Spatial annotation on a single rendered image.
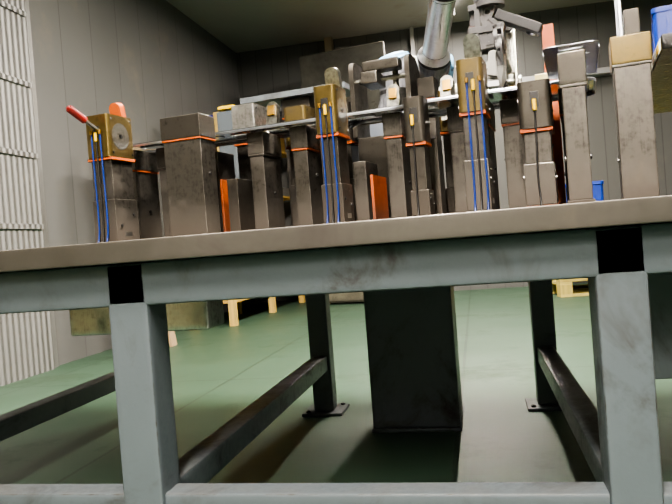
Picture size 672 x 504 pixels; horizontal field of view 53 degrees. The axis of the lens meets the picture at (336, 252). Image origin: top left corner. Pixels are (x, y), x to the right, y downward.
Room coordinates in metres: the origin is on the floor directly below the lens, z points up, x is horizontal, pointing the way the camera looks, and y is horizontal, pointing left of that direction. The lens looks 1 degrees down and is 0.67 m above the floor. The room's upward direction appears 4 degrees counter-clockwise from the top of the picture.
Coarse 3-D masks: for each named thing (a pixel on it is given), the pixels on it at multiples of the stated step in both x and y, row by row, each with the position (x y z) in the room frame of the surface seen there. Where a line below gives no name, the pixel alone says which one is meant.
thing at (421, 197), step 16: (416, 96) 1.57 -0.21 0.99; (416, 112) 1.57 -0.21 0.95; (416, 128) 1.57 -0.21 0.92; (416, 144) 1.57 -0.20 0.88; (416, 160) 1.58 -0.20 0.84; (416, 176) 1.57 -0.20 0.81; (416, 192) 1.57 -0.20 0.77; (432, 192) 1.61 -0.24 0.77; (416, 208) 1.58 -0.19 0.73; (432, 208) 1.59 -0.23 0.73
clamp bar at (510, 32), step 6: (510, 30) 1.81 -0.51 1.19; (510, 36) 1.84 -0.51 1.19; (510, 42) 1.84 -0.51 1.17; (510, 48) 1.84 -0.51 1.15; (516, 48) 1.84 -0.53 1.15; (510, 54) 1.84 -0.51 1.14; (516, 54) 1.82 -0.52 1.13; (510, 60) 1.84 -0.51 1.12; (516, 60) 1.82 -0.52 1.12; (510, 66) 1.83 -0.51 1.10; (516, 66) 1.82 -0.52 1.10; (510, 72) 1.83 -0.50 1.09; (516, 72) 1.82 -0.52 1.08; (516, 78) 1.81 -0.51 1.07; (516, 84) 1.81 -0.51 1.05
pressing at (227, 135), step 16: (592, 80) 1.58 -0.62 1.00; (448, 96) 1.63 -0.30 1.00; (496, 96) 1.69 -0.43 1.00; (512, 96) 1.71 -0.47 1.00; (352, 112) 1.74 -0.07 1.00; (368, 112) 1.72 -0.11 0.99; (384, 112) 1.79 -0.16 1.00; (432, 112) 1.86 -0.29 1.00; (240, 128) 1.87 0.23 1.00; (256, 128) 1.83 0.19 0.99; (272, 128) 1.90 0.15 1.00; (288, 128) 1.91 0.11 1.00; (144, 144) 1.96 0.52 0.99; (160, 144) 2.03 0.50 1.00; (224, 144) 2.08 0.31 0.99
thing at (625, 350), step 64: (256, 256) 1.19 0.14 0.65; (320, 256) 1.17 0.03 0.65; (384, 256) 1.15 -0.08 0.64; (448, 256) 1.13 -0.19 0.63; (512, 256) 1.11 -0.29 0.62; (576, 256) 1.09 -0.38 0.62; (640, 256) 1.07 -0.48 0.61; (128, 320) 1.25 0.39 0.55; (192, 320) 1.50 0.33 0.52; (320, 320) 2.66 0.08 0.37; (640, 320) 1.07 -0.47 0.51; (128, 384) 1.25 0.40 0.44; (320, 384) 2.67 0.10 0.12; (576, 384) 1.86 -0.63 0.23; (640, 384) 1.07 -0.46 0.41; (128, 448) 1.25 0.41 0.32; (192, 448) 1.53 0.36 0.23; (640, 448) 1.07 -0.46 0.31
